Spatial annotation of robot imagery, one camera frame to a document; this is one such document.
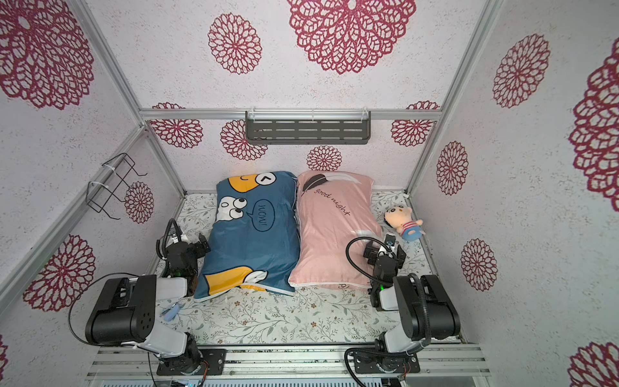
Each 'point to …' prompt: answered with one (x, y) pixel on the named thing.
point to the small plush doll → (400, 218)
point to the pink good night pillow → (334, 208)
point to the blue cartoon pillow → (255, 242)
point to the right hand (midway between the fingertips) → (387, 240)
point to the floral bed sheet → (326, 315)
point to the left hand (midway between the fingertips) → (191, 238)
